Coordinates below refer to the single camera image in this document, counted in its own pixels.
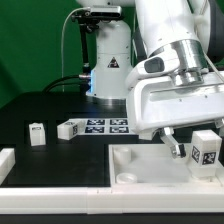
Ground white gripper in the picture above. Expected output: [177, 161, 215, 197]
[126, 73, 224, 158]

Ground white U-shaped fence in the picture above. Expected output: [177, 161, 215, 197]
[0, 149, 224, 214]

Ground fiducial marker sheet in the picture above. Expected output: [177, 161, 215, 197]
[72, 118, 132, 135]

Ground white camera cable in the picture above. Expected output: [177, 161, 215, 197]
[60, 7, 90, 93]

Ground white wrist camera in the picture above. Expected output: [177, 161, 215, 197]
[125, 49, 180, 89]

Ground black camera stand pole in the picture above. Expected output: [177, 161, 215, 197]
[79, 24, 91, 74]

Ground black camera on mount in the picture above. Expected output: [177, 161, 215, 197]
[71, 5, 122, 24]

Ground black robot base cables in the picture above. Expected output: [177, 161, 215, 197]
[42, 75, 92, 94]

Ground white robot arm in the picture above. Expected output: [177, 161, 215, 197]
[77, 0, 224, 157]

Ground white square table top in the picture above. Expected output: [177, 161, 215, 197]
[109, 144, 224, 187]

